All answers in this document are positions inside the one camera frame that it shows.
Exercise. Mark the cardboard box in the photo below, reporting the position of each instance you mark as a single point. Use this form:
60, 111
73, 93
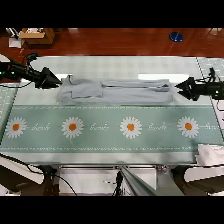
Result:
38, 35

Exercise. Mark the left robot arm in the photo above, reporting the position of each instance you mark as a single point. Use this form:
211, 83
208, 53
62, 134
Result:
18, 70

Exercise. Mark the white garment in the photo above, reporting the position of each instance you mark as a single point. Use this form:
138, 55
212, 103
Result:
210, 155

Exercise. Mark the silver frame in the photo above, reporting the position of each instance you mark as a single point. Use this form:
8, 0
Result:
140, 185

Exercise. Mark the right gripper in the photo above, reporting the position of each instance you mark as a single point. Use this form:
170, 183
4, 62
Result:
190, 88

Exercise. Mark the blue round object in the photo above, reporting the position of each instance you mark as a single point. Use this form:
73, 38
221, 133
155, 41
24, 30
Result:
176, 36

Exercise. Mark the light blue shirt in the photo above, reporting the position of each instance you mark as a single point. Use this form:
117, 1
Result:
116, 93

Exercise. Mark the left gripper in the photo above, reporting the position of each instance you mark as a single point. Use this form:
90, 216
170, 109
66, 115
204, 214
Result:
46, 80

